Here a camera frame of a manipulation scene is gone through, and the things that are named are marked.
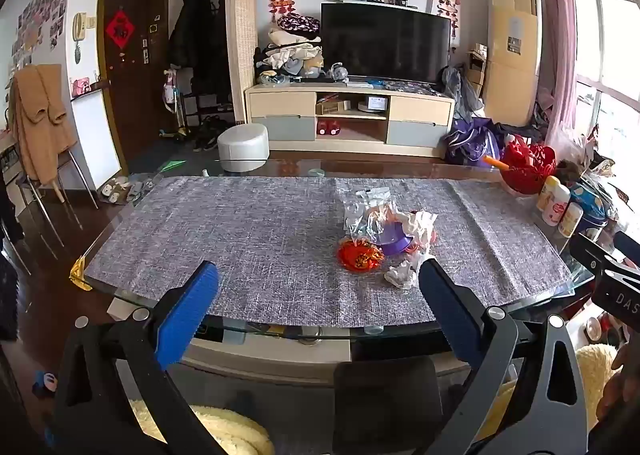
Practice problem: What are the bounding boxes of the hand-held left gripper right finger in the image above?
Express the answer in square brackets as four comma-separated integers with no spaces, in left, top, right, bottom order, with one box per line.
[418,258,589,455]

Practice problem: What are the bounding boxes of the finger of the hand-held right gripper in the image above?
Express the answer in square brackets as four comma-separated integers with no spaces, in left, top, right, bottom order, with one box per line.
[570,232,640,281]
[614,231,640,263]

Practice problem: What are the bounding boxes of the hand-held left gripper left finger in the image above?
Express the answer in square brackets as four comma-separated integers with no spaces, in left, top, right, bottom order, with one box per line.
[52,260,236,455]

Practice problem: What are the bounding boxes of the white tissue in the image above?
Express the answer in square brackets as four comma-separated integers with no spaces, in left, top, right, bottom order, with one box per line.
[383,256,427,291]

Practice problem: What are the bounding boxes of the white red-printed plastic bag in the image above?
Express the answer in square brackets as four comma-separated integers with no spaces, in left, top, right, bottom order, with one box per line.
[399,210,439,258]

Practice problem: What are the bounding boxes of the purple plastic bowl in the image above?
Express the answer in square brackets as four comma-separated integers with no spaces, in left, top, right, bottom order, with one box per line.
[379,227,416,256]

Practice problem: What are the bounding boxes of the red lantern ornament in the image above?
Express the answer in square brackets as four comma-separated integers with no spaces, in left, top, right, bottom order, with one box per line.
[337,238,387,272]

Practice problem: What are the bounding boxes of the clear plastic bag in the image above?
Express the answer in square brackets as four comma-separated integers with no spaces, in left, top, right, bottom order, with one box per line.
[344,187,402,247]

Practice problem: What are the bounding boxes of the person's right hand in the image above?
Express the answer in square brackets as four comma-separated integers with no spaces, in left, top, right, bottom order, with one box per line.
[596,344,640,436]

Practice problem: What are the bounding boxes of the blue tin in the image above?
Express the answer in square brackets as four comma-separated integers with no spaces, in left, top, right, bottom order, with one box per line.
[570,184,609,239]

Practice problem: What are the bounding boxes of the cream fluffy cushion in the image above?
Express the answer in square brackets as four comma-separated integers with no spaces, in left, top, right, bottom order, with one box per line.
[129,399,276,455]
[574,342,621,432]

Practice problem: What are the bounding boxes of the grey woven table mat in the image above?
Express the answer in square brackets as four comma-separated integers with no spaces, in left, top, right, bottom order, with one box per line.
[82,175,574,328]

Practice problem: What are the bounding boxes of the red plastic basket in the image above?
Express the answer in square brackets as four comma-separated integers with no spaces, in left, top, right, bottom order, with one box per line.
[499,137,557,195]

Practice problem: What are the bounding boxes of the yellow table corner guard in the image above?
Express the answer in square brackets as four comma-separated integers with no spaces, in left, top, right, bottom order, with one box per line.
[69,257,94,291]

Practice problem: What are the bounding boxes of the group of slippers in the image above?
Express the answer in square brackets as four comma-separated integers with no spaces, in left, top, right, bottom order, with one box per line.
[99,174,151,204]

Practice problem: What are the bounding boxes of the purple bag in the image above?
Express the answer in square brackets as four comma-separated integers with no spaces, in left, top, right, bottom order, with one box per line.
[444,117,506,169]

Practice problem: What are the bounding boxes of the small floor toy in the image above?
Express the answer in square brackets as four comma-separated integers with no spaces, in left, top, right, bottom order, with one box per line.
[32,369,59,399]

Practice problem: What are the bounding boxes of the white round stool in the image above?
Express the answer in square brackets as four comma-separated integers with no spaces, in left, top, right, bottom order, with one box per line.
[217,124,271,173]

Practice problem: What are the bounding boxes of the group of dark shoes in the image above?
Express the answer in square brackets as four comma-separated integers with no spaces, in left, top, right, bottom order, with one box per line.
[192,116,236,154]

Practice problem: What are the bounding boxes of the window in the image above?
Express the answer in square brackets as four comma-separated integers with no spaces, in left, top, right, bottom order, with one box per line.
[570,0,640,172]

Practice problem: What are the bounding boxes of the whiteboard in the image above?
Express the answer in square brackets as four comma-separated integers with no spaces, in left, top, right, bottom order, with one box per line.
[69,87,124,189]

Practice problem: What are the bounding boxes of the grey plastic bag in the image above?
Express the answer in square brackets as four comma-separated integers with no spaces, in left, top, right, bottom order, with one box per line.
[439,66,484,119]

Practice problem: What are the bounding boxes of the cream standing air conditioner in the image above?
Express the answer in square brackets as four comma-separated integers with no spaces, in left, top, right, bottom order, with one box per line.
[482,0,544,129]

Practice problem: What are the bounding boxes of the child's scooter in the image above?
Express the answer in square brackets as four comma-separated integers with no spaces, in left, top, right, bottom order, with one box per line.
[159,67,194,139]

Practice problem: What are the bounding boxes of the stacked cardboard boxes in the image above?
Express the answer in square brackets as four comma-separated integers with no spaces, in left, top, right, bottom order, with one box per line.
[467,44,489,96]

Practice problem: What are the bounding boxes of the dark brown door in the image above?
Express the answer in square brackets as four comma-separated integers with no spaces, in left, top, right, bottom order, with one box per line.
[97,0,174,162]

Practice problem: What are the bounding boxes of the pink curtain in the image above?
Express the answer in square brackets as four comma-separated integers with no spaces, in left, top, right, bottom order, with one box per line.
[529,0,584,152]

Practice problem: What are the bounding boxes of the beige television cabinet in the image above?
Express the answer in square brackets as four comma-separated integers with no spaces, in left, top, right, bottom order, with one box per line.
[243,79,456,159]

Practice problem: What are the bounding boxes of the brown coat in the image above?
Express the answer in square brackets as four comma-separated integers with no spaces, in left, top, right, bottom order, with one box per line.
[8,64,79,186]

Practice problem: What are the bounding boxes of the black television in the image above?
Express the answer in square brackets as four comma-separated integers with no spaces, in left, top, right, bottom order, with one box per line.
[320,2,452,84]

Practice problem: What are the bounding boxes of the black hanging coats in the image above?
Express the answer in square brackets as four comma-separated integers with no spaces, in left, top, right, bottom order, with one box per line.
[167,0,232,97]

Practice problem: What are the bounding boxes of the beige folding screen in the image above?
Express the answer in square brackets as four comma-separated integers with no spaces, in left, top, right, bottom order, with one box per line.
[223,0,259,126]

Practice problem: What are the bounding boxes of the pile of clothes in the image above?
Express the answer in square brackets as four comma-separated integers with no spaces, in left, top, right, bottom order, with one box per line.
[254,12,327,77]

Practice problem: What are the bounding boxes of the red diamond door decoration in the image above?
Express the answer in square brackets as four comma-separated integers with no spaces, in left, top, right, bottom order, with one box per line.
[104,10,136,51]

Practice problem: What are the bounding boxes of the metal frame chair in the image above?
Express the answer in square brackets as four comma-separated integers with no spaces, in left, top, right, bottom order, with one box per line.
[10,135,101,232]

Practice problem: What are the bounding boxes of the group of wall photos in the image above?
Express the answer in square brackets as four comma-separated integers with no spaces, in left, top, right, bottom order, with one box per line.
[7,0,71,82]

